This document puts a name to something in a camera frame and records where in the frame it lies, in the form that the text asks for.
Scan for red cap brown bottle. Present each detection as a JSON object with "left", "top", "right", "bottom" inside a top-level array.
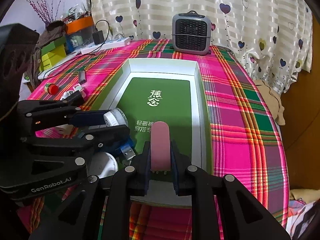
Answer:
[{"left": 44, "top": 83, "right": 59, "bottom": 95}]

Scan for white disc green base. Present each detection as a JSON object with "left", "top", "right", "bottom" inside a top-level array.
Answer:
[{"left": 87, "top": 152, "right": 119, "bottom": 179}]

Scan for white panda gadget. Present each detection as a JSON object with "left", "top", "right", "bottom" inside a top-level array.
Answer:
[{"left": 60, "top": 90, "right": 74, "bottom": 101}]

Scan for small white round jar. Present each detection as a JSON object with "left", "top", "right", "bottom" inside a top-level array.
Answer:
[{"left": 104, "top": 108, "right": 129, "bottom": 127}]

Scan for blue usb stick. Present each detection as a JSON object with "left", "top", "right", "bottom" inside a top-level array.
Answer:
[{"left": 107, "top": 137, "right": 136, "bottom": 161}]

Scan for white usb charger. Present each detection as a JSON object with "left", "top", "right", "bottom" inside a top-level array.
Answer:
[{"left": 54, "top": 124, "right": 74, "bottom": 135}]

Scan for pink clip gadget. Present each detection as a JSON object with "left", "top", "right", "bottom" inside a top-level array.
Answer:
[{"left": 73, "top": 83, "right": 86, "bottom": 98}]

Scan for yellow box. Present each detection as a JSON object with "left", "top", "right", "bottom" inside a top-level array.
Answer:
[{"left": 40, "top": 45, "right": 66, "bottom": 72}]

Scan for green box lid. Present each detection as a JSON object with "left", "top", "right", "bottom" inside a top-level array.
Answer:
[{"left": 41, "top": 36, "right": 66, "bottom": 55}]

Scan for plaid tablecloth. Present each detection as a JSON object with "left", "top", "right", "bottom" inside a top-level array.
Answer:
[{"left": 17, "top": 39, "right": 289, "bottom": 239}]

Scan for brown cloth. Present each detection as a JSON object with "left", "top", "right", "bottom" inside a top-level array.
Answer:
[{"left": 26, "top": 21, "right": 66, "bottom": 89}]

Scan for orange lid storage bin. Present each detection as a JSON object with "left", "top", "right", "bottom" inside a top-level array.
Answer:
[{"left": 66, "top": 16, "right": 95, "bottom": 53}]

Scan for black power adapter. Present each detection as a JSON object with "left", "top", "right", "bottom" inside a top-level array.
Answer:
[{"left": 92, "top": 30, "right": 105, "bottom": 45}]

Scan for pink flower branches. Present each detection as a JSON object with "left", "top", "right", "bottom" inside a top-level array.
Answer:
[{"left": 25, "top": 0, "right": 62, "bottom": 26}]

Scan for white power strip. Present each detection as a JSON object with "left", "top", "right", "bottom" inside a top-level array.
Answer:
[{"left": 81, "top": 37, "right": 131, "bottom": 54}]

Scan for green cardboard box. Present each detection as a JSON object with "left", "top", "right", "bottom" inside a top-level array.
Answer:
[{"left": 92, "top": 59, "right": 212, "bottom": 208}]

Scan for grey mini heater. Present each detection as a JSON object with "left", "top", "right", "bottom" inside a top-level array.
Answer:
[{"left": 171, "top": 10, "right": 212, "bottom": 56}]

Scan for heart pattern curtain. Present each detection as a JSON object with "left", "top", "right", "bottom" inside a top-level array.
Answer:
[{"left": 91, "top": 0, "right": 312, "bottom": 94}]

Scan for black cable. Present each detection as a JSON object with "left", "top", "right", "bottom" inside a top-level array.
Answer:
[{"left": 37, "top": 19, "right": 111, "bottom": 81}]

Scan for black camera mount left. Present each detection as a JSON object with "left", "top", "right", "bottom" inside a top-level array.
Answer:
[{"left": 1, "top": 23, "right": 39, "bottom": 116}]

